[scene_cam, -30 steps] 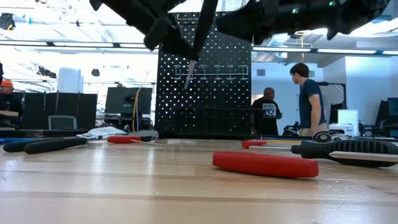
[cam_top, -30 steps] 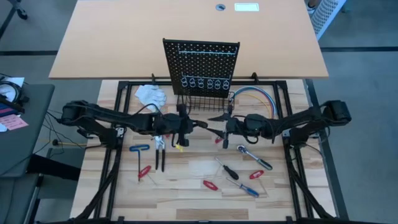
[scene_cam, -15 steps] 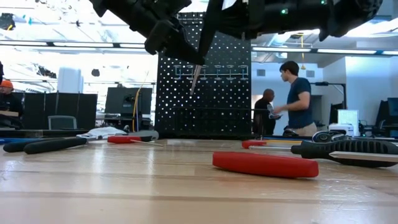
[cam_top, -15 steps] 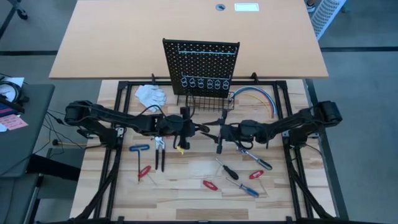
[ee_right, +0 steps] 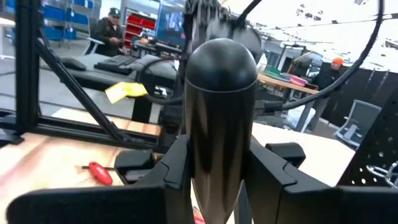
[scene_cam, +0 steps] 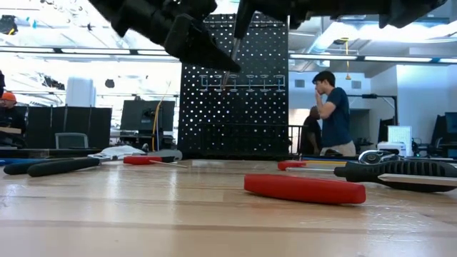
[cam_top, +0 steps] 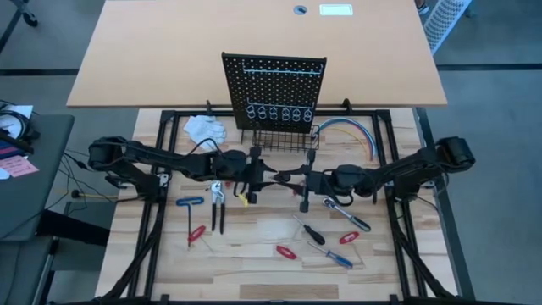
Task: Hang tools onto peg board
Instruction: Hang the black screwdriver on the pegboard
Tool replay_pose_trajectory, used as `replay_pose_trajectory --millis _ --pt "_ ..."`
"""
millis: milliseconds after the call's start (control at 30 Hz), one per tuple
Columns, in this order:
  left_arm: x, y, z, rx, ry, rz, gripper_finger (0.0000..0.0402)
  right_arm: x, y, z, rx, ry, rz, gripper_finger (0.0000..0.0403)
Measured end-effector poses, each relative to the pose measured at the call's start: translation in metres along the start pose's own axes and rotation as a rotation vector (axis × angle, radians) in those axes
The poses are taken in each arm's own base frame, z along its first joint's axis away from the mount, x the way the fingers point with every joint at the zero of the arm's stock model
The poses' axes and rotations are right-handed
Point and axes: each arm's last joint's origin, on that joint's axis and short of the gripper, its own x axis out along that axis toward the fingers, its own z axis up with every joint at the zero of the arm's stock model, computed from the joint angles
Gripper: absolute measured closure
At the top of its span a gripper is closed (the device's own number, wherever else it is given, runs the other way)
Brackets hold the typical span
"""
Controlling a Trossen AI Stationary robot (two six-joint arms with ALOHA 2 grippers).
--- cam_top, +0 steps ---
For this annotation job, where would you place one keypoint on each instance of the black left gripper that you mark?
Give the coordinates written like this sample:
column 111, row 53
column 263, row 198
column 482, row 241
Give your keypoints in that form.
column 250, row 169

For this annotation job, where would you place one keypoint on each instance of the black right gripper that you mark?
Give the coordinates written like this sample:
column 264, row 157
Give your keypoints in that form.
column 317, row 180

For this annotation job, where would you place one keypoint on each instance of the silver ratchet wrench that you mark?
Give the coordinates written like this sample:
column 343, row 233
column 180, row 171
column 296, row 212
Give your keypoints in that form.
column 360, row 222

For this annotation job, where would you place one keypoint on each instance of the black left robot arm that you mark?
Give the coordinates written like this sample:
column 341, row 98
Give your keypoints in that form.
column 139, row 156

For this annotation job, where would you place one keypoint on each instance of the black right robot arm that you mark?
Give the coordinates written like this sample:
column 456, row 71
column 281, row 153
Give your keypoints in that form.
column 406, row 169

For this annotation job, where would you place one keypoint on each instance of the black perforated peg board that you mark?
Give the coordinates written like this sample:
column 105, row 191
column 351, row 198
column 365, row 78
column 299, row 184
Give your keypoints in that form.
column 275, row 89

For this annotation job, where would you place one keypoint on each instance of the white work glove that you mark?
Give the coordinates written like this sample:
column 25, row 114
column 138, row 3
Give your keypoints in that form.
column 203, row 129

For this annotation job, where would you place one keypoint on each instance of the light wooden desk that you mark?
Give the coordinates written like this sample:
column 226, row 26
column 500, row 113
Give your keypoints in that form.
column 169, row 51

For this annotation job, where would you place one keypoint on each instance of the grey desk grommet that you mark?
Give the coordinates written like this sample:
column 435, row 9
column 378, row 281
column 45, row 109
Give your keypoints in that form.
column 300, row 9

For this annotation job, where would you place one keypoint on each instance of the white desk plate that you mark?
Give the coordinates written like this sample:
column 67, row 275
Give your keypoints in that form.
column 335, row 9

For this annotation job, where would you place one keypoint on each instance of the white perforated computer case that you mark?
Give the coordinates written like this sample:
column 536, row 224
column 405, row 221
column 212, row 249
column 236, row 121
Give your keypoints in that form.
column 444, row 21

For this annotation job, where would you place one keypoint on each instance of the dark grey side table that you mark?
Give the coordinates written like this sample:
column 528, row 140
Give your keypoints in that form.
column 34, row 199

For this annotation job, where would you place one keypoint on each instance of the black headphones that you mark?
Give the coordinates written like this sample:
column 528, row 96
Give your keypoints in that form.
column 29, row 134

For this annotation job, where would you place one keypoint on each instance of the pink paper note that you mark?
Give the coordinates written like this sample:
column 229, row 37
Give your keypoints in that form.
column 19, row 166

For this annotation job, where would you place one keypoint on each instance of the white paper sheet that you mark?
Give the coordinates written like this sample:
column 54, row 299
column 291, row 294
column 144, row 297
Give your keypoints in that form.
column 19, row 111

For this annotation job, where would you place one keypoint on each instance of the black chair base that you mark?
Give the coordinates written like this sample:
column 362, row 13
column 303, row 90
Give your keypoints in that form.
column 29, row 18

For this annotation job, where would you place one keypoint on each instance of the silver tool holder rail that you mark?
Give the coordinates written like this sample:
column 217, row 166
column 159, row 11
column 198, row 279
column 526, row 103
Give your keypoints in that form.
column 279, row 71

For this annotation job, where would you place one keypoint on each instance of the black aluminium rig frame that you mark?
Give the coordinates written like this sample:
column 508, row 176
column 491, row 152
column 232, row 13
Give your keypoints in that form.
column 167, row 123

